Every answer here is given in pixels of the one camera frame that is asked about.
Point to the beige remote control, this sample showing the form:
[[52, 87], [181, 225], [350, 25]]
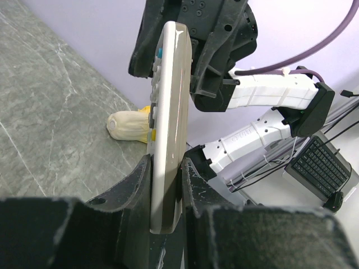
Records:
[[167, 136]]

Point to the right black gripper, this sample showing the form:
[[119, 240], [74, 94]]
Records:
[[221, 33]]

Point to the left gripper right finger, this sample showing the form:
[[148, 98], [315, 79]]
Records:
[[219, 234]]

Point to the grey laptop keyboard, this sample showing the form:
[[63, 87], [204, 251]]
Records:
[[318, 169]]

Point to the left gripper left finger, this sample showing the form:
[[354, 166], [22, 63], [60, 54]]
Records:
[[109, 231]]

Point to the yellow napa cabbage toy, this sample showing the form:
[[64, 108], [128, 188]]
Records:
[[129, 125]]

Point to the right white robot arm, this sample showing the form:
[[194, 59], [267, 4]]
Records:
[[296, 107]]

